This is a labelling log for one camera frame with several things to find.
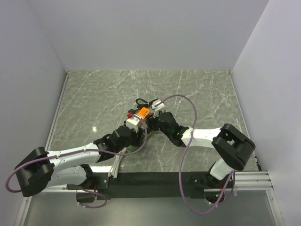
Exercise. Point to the orange power strip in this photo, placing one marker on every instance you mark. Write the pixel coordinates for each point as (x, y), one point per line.
(143, 113)

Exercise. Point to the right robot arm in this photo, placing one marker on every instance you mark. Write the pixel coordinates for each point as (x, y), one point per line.
(234, 148)

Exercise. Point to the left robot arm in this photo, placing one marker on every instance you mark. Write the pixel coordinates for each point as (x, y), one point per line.
(41, 169)

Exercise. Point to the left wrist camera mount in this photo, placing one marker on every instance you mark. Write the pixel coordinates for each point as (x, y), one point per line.
(134, 122)

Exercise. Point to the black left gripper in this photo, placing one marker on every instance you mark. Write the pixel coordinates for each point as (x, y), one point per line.
(138, 137)

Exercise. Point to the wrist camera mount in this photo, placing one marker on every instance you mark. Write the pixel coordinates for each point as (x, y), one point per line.
(157, 105)
(134, 122)

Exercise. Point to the green power strip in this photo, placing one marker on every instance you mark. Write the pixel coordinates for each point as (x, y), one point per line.
(132, 149)

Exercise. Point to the black base beam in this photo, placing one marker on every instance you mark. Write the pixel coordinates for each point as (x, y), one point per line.
(196, 185)

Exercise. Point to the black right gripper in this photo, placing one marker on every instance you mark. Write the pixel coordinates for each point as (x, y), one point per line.
(152, 122)

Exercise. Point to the aluminium frame rail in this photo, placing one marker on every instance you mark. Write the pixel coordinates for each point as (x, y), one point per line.
(252, 181)

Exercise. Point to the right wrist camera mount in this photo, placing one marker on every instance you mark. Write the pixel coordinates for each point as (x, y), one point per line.
(157, 105)

